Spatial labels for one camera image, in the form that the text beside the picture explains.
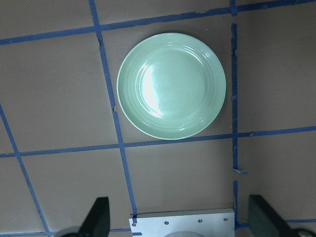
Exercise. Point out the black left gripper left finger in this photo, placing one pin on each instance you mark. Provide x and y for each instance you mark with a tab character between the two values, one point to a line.
96	223

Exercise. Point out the light green ceramic plate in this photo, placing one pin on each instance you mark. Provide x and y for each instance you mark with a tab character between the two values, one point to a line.
171	86

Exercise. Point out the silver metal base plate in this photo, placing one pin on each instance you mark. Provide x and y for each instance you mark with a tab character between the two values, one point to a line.
197	223

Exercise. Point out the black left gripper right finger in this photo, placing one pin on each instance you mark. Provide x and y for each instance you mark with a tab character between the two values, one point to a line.
264	221

